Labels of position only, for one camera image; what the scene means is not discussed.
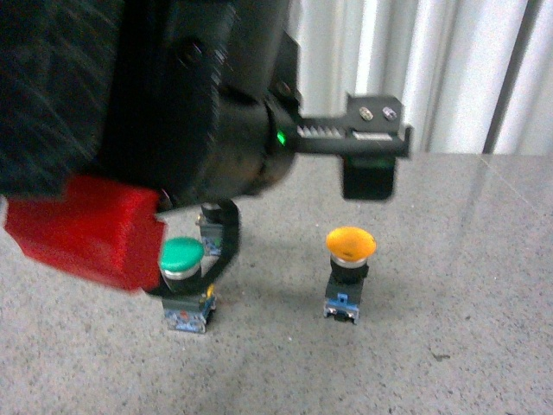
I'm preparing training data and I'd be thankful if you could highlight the red plastic block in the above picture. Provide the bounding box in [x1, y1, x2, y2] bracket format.
[4, 176, 165, 291]

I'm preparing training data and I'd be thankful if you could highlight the white pleated curtain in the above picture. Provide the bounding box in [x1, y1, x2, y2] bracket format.
[288, 1, 552, 155]

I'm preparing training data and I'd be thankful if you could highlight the green push button switch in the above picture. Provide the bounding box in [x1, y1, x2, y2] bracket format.
[159, 237, 216, 334]

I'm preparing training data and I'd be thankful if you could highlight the black gripper with rack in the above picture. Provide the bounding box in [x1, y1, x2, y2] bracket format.
[264, 94, 412, 201]

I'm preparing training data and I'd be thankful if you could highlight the yellow push button switch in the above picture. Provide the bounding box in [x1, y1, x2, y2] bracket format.
[323, 227, 377, 324]

